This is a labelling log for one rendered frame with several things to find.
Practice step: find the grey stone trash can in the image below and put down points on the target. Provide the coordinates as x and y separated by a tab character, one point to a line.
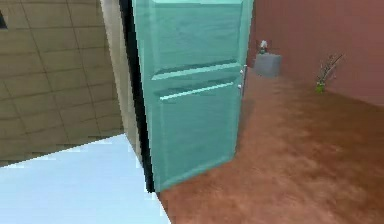
267	65

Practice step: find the teal panelled room door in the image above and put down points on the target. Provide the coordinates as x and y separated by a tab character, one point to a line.
196	100

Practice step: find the small white grey object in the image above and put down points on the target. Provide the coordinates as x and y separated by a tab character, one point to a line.
263	46

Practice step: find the twig plant in green pot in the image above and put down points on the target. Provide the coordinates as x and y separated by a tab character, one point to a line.
325	75

